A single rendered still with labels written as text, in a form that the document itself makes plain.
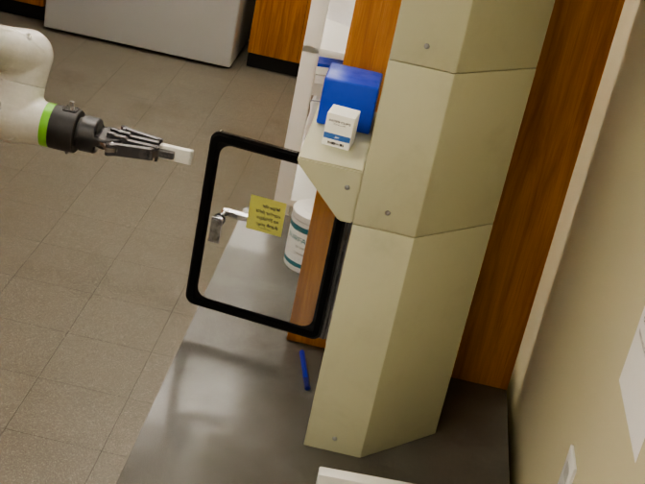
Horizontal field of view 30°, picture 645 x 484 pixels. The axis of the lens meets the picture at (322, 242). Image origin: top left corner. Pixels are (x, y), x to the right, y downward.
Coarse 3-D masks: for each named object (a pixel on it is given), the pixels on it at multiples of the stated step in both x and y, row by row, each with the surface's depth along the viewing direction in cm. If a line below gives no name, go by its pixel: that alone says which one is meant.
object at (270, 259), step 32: (224, 160) 243; (256, 160) 241; (224, 192) 246; (256, 192) 244; (288, 192) 242; (224, 224) 249; (256, 224) 247; (288, 224) 245; (320, 224) 243; (224, 256) 252; (256, 256) 250; (288, 256) 248; (320, 256) 246; (224, 288) 255; (256, 288) 253; (288, 288) 251; (288, 320) 254
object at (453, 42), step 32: (416, 0) 191; (448, 0) 190; (480, 0) 191; (512, 0) 195; (544, 0) 200; (416, 32) 193; (448, 32) 192; (480, 32) 194; (512, 32) 199; (544, 32) 204; (448, 64) 194; (480, 64) 198; (512, 64) 203
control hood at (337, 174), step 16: (320, 128) 219; (304, 144) 210; (320, 144) 211; (352, 144) 214; (368, 144) 216; (304, 160) 204; (320, 160) 204; (336, 160) 206; (352, 160) 207; (320, 176) 205; (336, 176) 205; (352, 176) 204; (320, 192) 206; (336, 192) 206; (352, 192) 206; (336, 208) 207; (352, 208) 207
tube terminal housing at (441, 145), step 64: (384, 128) 200; (448, 128) 200; (512, 128) 210; (384, 192) 205; (448, 192) 208; (384, 256) 210; (448, 256) 216; (384, 320) 215; (448, 320) 225; (320, 384) 222; (384, 384) 222; (448, 384) 235; (384, 448) 231
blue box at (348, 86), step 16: (336, 64) 224; (336, 80) 217; (352, 80) 218; (368, 80) 220; (336, 96) 218; (352, 96) 218; (368, 96) 217; (320, 112) 220; (368, 112) 218; (368, 128) 220
